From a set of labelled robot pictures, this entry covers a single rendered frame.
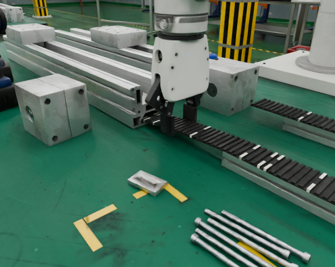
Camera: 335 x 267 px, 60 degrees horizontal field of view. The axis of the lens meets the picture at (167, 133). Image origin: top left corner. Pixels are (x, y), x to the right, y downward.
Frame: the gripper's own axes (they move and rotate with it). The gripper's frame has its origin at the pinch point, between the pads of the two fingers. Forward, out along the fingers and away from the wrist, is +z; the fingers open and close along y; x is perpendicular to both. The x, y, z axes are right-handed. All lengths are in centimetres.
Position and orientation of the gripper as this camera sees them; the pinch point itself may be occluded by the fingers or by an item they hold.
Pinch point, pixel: (179, 119)
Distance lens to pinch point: 54.3
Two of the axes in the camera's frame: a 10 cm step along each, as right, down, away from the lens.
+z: 0.0, 8.9, 4.6
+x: -6.7, -3.4, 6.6
